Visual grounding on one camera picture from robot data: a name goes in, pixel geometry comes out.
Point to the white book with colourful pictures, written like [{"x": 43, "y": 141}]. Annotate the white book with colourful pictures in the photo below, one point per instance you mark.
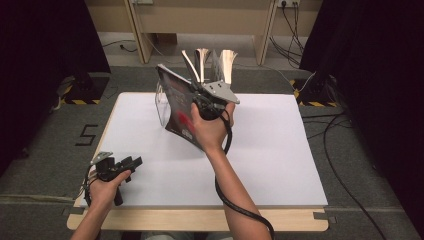
[{"x": 226, "y": 66}]

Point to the light wooden table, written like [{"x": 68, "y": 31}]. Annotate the light wooden table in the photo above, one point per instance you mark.
[{"x": 300, "y": 220}]

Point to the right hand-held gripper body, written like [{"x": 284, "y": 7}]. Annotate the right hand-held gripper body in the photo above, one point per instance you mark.
[{"x": 213, "y": 103}]

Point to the white wall socket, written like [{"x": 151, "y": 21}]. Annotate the white wall socket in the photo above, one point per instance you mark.
[{"x": 142, "y": 1}]

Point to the clear acrylic book rack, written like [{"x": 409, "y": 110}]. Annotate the clear acrylic book rack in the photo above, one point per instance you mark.
[{"x": 161, "y": 106}]

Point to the dark brown magazine red print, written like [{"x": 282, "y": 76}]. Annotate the dark brown magazine red print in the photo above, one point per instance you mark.
[{"x": 178, "y": 103}]

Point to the beige wooden desk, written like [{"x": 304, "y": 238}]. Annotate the beige wooden desk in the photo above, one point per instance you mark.
[{"x": 200, "y": 16}]

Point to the silver-spined black cover magazine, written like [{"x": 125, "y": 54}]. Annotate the silver-spined black cover magazine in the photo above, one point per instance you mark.
[{"x": 202, "y": 63}]

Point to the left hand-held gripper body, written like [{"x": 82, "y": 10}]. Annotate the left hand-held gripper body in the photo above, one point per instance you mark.
[{"x": 108, "y": 170}]

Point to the black stand base striped tape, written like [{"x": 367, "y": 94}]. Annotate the black stand base striped tape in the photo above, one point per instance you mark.
[
  {"x": 90, "y": 90},
  {"x": 316, "y": 90}
]

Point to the purple cover magazine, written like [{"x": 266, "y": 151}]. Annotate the purple cover magazine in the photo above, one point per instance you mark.
[{"x": 190, "y": 65}]

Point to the white socket with black plugs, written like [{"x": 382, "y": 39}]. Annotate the white socket with black plugs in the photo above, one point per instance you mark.
[{"x": 288, "y": 2}]

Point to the person's left hand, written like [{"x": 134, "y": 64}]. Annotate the person's left hand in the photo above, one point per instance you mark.
[{"x": 105, "y": 195}]

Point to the person's right hand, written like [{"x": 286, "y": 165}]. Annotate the person's right hand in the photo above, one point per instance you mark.
[{"x": 211, "y": 133}]

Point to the black curtain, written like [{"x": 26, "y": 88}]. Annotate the black curtain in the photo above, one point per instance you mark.
[
  {"x": 40, "y": 66},
  {"x": 383, "y": 83}
]

